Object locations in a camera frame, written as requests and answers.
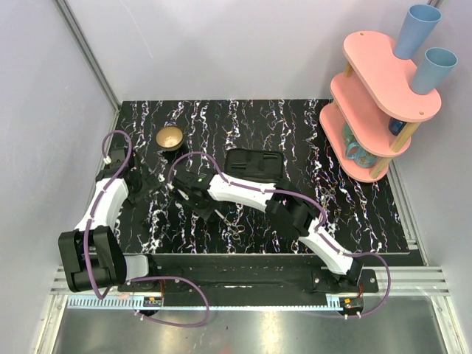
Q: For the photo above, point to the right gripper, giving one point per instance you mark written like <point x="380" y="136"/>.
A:
<point x="206" y="213"/>

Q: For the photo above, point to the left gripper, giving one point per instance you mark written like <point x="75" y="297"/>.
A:
<point x="146" y="182"/>

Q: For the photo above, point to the black zip tool case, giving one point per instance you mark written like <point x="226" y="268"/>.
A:
<point x="265" y="166"/>

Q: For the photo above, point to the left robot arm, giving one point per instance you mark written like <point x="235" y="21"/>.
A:
<point x="91" y="248"/>

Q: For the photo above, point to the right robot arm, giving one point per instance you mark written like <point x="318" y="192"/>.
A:
<point x="291" y="213"/>

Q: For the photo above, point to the silver scissors near centre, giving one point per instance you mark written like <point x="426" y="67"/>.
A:
<point x="235" y="230"/>

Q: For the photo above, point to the silver scissors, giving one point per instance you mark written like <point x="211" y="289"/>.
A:
<point x="326" y="193"/>
<point x="235" y="230"/>

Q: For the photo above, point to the bronze bowl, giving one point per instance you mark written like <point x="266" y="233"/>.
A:
<point x="170" y="138"/>

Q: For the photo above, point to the silver scissors on right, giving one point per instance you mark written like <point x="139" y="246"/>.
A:
<point x="326" y="193"/>

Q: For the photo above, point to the teal patterned mug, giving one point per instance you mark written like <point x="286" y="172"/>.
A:
<point x="354" y="151"/>

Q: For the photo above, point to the pink three-tier shelf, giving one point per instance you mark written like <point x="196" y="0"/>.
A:
<point x="373" y="88"/>

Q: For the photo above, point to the dark blue cup on shelf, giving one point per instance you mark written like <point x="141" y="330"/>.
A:
<point x="396" y="126"/>

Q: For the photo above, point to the blue cup lower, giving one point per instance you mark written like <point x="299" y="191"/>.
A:
<point x="437" y="64"/>

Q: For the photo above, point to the blue cup upper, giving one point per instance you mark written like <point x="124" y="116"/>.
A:
<point x="419" y="22"/>

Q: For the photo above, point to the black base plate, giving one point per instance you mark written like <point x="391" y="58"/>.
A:
<point x="166" y="265"/>

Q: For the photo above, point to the aluminium rail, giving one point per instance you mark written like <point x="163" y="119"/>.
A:
<point x="401" y="281"/>

